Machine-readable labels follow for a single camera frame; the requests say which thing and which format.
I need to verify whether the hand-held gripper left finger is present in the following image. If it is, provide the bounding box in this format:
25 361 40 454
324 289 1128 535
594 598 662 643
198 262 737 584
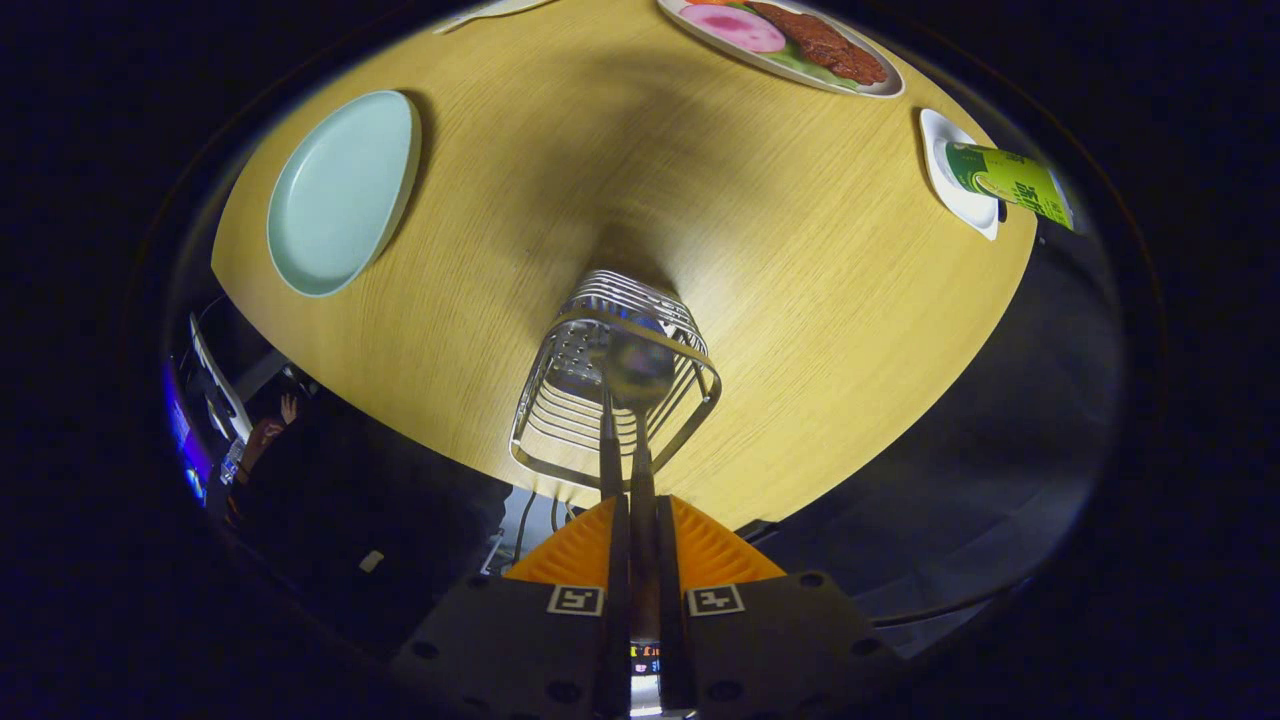
390 496 633 720

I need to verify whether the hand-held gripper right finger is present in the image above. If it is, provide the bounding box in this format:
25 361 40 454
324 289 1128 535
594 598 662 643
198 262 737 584
655 495 904 720

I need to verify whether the silver metal spoon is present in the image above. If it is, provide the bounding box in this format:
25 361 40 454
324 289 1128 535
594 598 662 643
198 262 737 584
603 328 681 646

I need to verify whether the silver metal fork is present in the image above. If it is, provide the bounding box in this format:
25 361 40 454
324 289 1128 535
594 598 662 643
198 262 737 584
597 380 626 501

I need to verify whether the lit computer screen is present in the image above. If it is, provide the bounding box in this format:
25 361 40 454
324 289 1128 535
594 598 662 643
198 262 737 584
163 360 216 501

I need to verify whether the light blue plate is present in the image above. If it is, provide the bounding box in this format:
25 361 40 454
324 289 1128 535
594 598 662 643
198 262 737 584
266 90 423 299

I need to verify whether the white square coaster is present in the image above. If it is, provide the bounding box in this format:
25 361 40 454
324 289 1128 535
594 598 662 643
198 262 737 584
918 108 1001 242

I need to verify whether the green printed can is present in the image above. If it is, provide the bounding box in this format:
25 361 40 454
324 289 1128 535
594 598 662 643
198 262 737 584
945 142 1076 233

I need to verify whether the white plate with food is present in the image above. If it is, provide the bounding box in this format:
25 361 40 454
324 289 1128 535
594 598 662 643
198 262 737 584
657 0 906 99

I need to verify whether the white divided dish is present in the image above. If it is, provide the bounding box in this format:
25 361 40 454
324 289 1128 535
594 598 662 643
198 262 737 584
432 0 556 36

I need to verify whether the metal wire cutlery basket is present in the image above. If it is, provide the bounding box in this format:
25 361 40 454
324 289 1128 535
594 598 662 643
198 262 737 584
509 269 723 491

